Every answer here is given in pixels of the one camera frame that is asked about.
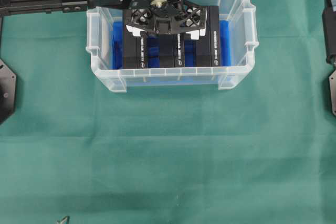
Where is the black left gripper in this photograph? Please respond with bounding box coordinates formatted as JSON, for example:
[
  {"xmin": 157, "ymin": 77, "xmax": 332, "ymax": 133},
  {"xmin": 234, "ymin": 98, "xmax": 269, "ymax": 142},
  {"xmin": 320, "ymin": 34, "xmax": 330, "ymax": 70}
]
[{"xmin": 89, "ymin": 0, "xmax": 208, "ymax": 39}]

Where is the black realsense box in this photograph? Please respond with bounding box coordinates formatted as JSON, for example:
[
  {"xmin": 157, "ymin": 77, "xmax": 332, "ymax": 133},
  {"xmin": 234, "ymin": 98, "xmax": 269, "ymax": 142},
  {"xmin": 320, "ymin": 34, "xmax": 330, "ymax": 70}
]
[
  {"xmin": 195, "ymin": 6, "xmax": 222, "ymax": 67},
  {"xmin": 122, "ymin": 10, "xmax": 149, "ymax": 69},
  {"xmin": 158, "ymin": 33, "xmax": 185, "ymax": 68}
]

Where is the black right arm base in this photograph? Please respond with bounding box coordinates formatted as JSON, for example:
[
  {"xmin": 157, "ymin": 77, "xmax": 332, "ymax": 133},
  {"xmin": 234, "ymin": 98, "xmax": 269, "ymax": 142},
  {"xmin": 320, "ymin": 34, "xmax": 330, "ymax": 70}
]
[{"xmin": 322, "ymin": 69, "xmax": 335, "ymax": 117}]

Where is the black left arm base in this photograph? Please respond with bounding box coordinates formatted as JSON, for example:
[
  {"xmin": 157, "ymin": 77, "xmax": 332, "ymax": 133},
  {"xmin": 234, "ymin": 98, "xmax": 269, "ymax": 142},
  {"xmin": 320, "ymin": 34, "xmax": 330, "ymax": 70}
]
[{"xmin": 0, "ymin": 60, "xmax": 16, "ymax": 124}]

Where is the clear plastic storage case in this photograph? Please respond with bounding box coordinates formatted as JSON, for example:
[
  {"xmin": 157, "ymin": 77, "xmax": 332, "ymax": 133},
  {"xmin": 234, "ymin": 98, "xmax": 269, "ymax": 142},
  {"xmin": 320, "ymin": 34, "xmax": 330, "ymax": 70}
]
[{"xmin": 86, "ymin": 0, "xmax": 259, "ymax": 93}]

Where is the blue plastic liner sheet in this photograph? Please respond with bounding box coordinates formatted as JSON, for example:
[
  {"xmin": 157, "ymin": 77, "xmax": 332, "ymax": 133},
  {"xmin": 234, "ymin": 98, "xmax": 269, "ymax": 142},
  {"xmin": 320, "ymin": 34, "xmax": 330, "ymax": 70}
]
[{"xmin": 110, "ymin": 20, "xmax": 235, "ymax": 92}]

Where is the green table cloth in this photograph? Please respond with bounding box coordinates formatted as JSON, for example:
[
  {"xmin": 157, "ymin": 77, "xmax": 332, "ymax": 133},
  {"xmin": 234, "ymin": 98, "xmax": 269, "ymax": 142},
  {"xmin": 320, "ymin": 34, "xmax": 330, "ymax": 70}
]
[{"xmin": 1, "ymin": 0, "xmax": 335, "ymax": 223}]

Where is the grey bracket at bottom edge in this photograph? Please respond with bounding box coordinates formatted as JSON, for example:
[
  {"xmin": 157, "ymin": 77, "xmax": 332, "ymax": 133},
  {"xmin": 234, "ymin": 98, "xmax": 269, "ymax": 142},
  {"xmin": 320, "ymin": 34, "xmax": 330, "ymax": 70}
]
[{"xmin": 55, "ymin": 216, "xmax": 70, "ymax": 224}]

